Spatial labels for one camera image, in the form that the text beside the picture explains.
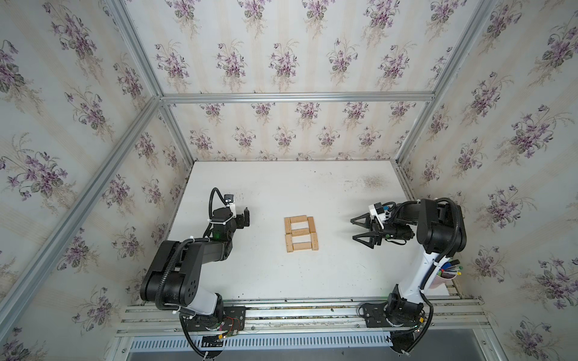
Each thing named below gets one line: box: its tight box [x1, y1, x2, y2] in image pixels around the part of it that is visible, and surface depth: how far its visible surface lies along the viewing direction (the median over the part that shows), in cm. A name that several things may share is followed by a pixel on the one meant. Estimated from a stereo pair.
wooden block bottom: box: [310, 231, 320, 252], surface depth 92 cm
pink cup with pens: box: [428, 258, 464, 290], surface depth 75 cm
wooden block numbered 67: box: [285, 233, 294, 253], surface depth 92 cm
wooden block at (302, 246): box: [292, 242, 313, 251], surface depth 90 cm
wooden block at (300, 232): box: [291, 227, 311, 237], surface depth 95 cm
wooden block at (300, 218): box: [289, 214, 308, 224], surface depth 99 cm
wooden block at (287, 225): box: [283, 216, 293, 235], surface depth 97 cm
